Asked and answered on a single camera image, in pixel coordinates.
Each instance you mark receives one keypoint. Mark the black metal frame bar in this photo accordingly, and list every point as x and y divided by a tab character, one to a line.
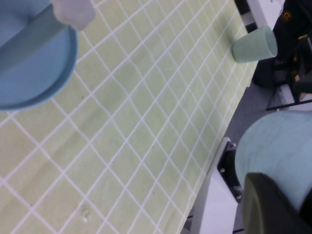
287	104

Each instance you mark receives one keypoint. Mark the light blue cup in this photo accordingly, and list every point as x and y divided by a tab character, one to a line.
275	146

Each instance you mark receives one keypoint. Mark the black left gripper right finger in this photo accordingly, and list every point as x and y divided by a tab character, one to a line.
308	212

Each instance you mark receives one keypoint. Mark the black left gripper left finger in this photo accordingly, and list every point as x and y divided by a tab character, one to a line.
263	209

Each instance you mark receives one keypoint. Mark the blue cup stand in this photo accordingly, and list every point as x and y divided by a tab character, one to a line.
36	73

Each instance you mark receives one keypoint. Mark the mint green cup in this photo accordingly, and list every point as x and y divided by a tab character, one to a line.
251	46

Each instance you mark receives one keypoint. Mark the green checked tablecloth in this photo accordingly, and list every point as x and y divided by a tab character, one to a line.
146	122

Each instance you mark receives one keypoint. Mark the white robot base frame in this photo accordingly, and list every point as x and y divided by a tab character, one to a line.
214	207

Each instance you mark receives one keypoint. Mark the white equipment frame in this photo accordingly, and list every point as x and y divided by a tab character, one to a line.
268	12

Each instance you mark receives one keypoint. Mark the person in black clothing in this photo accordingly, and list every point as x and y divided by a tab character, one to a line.
287	36

